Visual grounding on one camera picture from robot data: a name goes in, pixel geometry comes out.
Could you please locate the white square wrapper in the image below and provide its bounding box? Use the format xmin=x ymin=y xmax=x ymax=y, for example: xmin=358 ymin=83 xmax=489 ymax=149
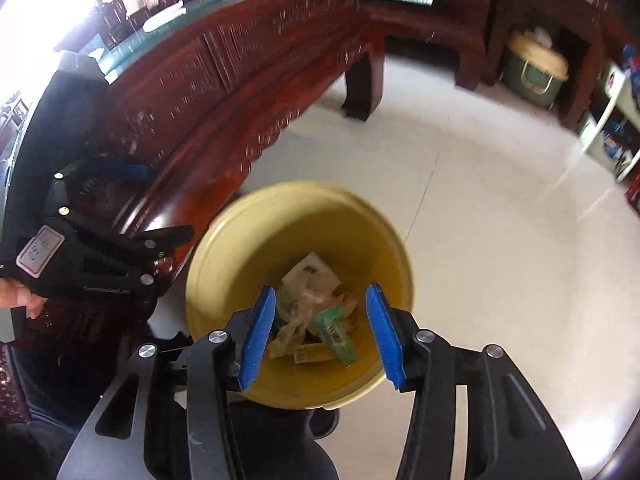
xmin=280 ymin=251 xmax=341 ymax=311

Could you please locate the carved wooden coffee table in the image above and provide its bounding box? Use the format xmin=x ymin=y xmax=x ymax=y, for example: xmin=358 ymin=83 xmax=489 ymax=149
xmin=92 ymin=0 xmax=386 ymax=281

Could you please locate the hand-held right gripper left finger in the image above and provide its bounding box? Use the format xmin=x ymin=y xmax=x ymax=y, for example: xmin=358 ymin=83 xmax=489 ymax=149
xmin=57 ymin=285 xmax=277 ymax=480

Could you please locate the dark wooden side table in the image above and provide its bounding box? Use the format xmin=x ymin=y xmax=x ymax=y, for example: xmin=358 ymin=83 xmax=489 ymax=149
xmin=482 ymin=0 xmax=608 ymax=128

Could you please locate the white cloth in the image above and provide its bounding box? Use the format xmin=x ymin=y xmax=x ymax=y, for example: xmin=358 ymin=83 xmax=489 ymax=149
xmin=522 ymin=25 xmax=554 ymax=47

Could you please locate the person's left hand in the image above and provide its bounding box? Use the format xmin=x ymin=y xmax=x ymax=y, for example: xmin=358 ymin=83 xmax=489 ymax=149
xmin=0 ymin=277 xmax=49 ymax=321

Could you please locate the beige green pet carrier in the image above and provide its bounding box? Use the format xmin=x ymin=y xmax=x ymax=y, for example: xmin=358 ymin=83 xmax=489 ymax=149
xmin=501 ymin=35 xmax=571 ymax=110

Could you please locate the wooden armchair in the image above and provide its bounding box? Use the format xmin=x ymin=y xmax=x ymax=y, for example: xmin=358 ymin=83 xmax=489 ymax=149
xmin=95 ymin=0 xmax=136 ymax=48

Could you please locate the white storage rack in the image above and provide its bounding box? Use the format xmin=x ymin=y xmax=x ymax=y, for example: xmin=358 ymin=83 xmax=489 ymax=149
xmin=580 ymin=62 xmax=640 ymax=182

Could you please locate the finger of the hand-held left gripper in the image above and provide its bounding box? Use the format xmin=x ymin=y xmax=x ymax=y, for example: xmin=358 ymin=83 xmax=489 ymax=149
xmin=54 ymin=156 xmax=150 ymax=197
xmin=65 ymin=225 xmax=196 ymax=263

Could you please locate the red wooden stool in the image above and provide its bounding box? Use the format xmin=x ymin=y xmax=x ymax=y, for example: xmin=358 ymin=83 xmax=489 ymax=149
xmin=625 ymin=170 xmax=640 ymax=212

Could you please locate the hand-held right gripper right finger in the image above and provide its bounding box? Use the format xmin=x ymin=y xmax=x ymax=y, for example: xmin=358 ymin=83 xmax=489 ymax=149
xmin=365 ymin=282 xmax=583 ymax=480

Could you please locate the orange striped wrapper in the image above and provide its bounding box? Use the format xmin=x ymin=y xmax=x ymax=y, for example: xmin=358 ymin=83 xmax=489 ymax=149
xmin=336 ymin=292 xmax=362 ymax=333

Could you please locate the carved wooden sofa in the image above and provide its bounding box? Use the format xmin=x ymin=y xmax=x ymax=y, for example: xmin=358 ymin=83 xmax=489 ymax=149
xmin=215 ymin=0 xmax=488 ymax=91

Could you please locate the clear plastic wrapper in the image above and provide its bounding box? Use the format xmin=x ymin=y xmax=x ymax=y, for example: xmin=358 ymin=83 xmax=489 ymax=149
xmin=270 ymin=305 xmax=314 ymax=361

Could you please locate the white paper sheet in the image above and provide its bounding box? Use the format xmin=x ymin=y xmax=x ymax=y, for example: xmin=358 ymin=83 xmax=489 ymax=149
xmin=142 ymin=5 xmax=188 ymax=31

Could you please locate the yellow plastic bin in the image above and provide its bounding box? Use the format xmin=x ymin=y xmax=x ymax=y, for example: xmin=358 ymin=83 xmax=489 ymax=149
xmin=185 ymin=181 xmax=416 ymax=409

